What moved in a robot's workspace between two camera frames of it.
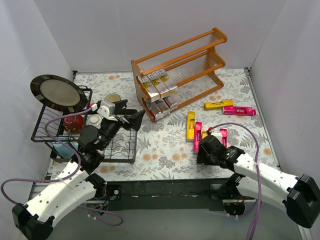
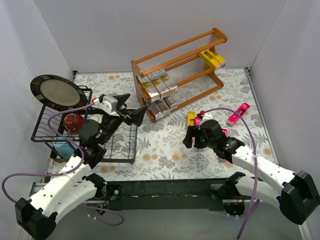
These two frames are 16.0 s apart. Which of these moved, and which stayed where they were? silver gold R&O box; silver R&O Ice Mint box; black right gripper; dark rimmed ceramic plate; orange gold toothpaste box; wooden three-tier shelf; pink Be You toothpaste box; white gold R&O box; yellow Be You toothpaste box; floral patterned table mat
Moved: black right gripper; pink Be You toothpaste box
Stayed: silver gold R&O box; silver R&O Ice Mint box; yellow Be You toothpaste box; wooden three-tier shelf; dark rimmed ceramic plate; white gold R&O box; floral patterned table mat; orange gold toothpaste box
